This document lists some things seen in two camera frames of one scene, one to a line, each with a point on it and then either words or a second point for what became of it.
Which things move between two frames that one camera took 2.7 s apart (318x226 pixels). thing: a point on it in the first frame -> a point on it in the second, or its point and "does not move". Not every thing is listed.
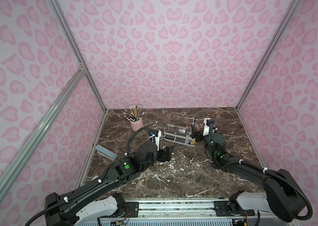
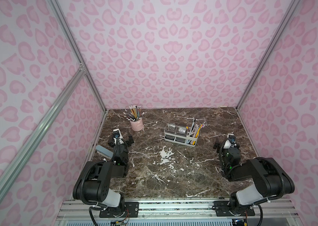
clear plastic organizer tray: [180, 134] does not move
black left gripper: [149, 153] -> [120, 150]
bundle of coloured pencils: [135, 114] does not move
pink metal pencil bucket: [137, 125] does not move
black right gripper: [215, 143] -> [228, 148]
